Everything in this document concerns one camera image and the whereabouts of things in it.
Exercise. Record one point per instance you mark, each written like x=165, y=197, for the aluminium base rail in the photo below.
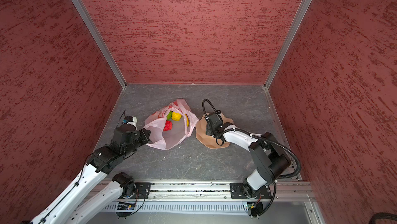
x=208, y=197

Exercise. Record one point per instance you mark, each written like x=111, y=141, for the left circuit board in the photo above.
x=123, y=206

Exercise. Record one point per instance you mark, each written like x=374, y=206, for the yellow fake lemon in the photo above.
x=176, y=116

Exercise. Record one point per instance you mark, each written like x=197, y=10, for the pink plastic bag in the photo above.
x=166, y=140

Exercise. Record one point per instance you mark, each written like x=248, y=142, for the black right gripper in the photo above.
x=208, y=130

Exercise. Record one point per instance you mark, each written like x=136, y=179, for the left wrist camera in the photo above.
x=130, y=120

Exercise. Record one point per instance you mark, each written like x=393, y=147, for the left corner aluminium post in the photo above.
x=84, y=14

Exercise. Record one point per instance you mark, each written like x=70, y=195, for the green fake fruit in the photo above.
x=169, y=116

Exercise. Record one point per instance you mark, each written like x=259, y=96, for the right corner aluminium post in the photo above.
x=297, y=20

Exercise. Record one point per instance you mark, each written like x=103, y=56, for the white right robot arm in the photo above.
x=269, y=157

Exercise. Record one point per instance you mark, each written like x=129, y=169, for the pink wavy bowl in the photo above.
x=206, y=140

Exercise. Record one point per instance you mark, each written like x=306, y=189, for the circuit board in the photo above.
x=123, y=206
x=254, y=209

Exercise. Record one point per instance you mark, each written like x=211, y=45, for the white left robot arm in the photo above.
x=70, y=206

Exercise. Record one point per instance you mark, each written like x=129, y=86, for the right circuit board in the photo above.
x=254, y=209

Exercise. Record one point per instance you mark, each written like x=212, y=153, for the corner aluminium post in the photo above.
x=84, y=14
x=297, y=20

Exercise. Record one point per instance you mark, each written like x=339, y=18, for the yellow fake banana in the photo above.
x=187, y=120

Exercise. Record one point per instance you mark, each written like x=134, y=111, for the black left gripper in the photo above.
x=145, y=136

